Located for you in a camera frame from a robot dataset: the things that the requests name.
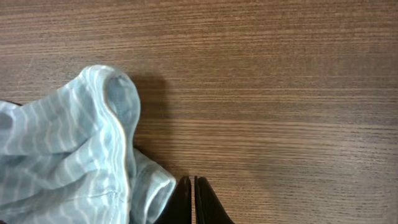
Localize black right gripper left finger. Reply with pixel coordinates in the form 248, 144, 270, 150
155, 176, 192, 224

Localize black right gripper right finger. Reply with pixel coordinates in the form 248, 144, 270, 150
194, 176, 234, 224

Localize light blue striped shorts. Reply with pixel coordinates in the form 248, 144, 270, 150
1, 65, 176, 223

